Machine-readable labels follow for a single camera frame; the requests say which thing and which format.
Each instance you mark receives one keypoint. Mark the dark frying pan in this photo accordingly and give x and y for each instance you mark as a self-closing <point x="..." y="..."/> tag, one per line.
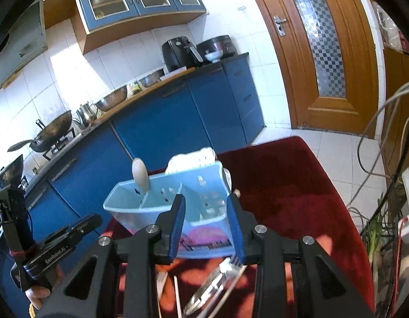
<point x="10" y="172"/>

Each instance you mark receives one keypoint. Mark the wooden door with patterned glass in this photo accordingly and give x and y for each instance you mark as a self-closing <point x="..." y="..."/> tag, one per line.
<point x="324" y="56"/>

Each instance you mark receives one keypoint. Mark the white bowl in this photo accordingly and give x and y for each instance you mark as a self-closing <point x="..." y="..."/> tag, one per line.
<point x="213" y="56"/>

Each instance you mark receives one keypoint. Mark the green seasoning jar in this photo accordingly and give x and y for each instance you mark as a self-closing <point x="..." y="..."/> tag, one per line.
<point x="135" y="88"/>

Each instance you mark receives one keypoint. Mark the gas stove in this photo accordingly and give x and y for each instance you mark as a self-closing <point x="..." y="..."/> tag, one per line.
<point x="62" y="142"/>

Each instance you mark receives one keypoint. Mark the metal ladle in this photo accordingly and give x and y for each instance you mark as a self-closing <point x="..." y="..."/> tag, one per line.
<point x="18" y="145"/>

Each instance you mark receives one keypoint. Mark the grey range hood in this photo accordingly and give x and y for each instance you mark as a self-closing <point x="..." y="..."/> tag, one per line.
<point x="18" y="46"/>

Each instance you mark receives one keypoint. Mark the small metal bowl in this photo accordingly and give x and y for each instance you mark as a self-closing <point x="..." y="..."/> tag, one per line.
<point x="151" y="78"/>

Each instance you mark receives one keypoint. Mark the black air fryer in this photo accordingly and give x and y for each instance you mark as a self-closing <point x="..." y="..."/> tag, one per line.
<point x="176" y="53"/>

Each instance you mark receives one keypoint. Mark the blue kitchen base cabinet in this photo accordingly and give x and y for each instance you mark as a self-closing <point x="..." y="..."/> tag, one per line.
<point x="164" y="119"/>

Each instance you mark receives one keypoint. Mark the white perforated plastic tray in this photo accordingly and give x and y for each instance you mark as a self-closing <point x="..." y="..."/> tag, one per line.
<point x="191" y="159"/>

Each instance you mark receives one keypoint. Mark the white chopstick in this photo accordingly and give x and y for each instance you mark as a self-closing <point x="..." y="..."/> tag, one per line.
<point x="178" y="296"/>

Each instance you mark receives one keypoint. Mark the dark rice cooker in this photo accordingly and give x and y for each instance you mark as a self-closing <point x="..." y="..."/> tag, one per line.
<point x="217" y="43"/>

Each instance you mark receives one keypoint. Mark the wooden shelf cabinet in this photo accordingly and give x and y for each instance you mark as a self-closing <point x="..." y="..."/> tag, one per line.
<point x="398" y="82"/>

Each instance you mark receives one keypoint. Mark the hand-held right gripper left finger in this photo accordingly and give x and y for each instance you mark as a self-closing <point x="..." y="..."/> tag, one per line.
<point x="178" y="228"/>

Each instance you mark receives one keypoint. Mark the large metal colander bowl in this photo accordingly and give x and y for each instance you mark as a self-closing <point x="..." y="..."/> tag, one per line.
<point x="111" y="99"/>

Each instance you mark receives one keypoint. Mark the green onions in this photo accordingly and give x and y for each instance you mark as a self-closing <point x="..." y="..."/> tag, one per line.
<point x="373" y="235"/>

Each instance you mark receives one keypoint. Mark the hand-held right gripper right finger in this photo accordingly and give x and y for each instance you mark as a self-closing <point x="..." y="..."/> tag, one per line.
<point x="236" y="232"/>

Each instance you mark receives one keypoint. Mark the red floral blanket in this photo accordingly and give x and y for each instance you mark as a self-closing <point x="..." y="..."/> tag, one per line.
<point x="290" y="185"/>

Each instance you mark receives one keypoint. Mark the white flat tray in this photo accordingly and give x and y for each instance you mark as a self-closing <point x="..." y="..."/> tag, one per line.
<point x="173" y="74"/>

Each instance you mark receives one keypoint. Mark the metal kettle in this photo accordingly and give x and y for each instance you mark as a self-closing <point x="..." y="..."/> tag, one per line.
<point x="86" y="114"/>

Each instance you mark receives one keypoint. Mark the metal spoon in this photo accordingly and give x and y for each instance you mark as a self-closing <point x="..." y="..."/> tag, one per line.
<point x="204" y="293"/>

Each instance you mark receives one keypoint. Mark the black wok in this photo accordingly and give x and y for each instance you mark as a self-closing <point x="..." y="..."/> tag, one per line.
<point x="53" y="131"/>

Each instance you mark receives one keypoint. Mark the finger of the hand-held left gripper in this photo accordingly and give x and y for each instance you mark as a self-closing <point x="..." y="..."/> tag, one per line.
<point x="88" y="223"/>

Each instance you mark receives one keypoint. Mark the person's left hand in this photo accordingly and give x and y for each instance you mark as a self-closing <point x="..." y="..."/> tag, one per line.
<point x="37" y="297"/>

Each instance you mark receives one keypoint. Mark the light blue utensil holder box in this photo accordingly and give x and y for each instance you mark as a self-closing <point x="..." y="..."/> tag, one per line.
<point x="151" y="205"/>

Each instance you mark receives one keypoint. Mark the white ceramic spoon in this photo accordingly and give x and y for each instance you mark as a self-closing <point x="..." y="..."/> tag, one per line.
<point x="140" y="175"/>

